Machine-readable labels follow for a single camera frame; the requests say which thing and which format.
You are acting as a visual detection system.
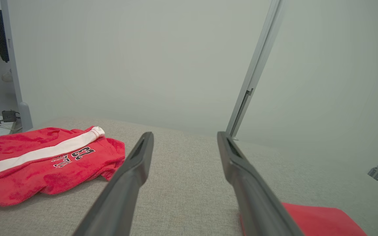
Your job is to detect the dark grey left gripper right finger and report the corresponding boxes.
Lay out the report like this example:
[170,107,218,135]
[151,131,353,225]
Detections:
[217,131,305,236]

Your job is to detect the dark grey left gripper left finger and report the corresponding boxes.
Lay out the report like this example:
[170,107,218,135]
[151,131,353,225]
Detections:
[73,131,155,236]

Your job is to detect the red Bulls jersey white sleeves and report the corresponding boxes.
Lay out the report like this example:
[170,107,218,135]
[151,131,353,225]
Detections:
[240,202,368,236]

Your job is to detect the red shorts white stripe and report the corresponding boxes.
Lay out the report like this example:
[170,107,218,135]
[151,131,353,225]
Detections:
[0,126,126,216]

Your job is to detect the black power adapter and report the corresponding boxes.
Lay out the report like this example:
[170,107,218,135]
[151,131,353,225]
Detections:
[2,110,21,123]

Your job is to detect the grey partition post twin feet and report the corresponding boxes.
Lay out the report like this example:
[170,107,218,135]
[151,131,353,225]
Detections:
[225,0,286,141]

